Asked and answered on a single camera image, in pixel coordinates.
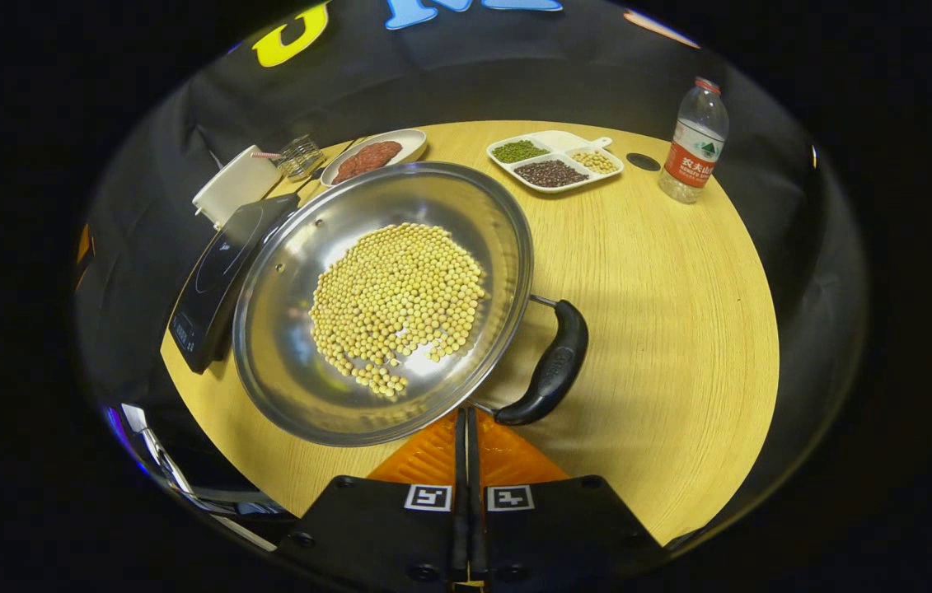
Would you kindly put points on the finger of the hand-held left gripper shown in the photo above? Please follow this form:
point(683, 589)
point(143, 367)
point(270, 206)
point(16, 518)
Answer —
point(84, 251)

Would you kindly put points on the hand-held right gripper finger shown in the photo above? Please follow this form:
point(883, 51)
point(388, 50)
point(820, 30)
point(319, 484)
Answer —
point(474, 494)
point(461, 494)

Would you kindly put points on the black induction cooktop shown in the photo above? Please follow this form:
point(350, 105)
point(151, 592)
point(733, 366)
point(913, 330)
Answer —
point(210, 280)

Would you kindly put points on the stainless steel pot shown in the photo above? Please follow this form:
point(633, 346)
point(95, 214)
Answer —
point(292, 362)

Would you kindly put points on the pile of soybeans in pot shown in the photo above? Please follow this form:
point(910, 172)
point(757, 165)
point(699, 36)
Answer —
point(400, 296)

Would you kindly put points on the white toaster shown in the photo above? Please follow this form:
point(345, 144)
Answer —
point(231, 185)

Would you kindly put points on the pink striped straw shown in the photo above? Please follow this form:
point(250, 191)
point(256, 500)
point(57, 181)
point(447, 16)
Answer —
point(265, 155)

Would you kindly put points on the raw meat steak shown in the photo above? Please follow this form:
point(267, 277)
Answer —
point(385, 151)
point(350, 167)

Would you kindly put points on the heap of dark red beans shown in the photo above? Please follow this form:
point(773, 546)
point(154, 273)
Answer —
point(550, 173)

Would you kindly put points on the round white plate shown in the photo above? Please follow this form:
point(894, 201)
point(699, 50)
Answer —
point(412, 142)

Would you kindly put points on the heap of green mung beans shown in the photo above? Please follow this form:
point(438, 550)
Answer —
point(519, 151)

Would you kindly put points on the small heap of soybeans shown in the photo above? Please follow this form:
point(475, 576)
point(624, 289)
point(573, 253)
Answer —
point(595, 161)

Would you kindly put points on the white divided dish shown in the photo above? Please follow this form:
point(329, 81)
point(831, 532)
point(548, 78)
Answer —
point(556, 140)

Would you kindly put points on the clear plastic water bottle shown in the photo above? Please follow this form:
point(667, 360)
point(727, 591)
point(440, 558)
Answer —
point(692, 140)

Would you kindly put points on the chrome metal frame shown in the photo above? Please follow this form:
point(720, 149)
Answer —
point(161, 461)

